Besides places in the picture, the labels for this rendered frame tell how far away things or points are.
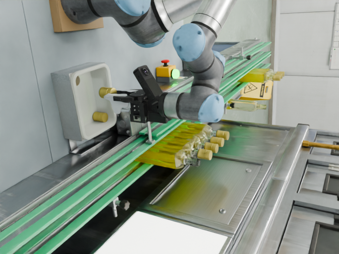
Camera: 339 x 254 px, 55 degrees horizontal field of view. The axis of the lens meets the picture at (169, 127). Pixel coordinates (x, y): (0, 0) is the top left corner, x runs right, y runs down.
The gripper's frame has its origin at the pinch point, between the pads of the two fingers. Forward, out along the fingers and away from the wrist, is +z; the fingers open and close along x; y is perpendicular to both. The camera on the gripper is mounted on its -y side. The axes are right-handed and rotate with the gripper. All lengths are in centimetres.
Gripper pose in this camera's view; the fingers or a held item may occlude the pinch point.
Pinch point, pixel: (111, 93)
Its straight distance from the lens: 103.3
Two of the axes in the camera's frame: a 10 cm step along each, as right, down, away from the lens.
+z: -8.7, -1.1, 4.8
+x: 4.8, -3.3, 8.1
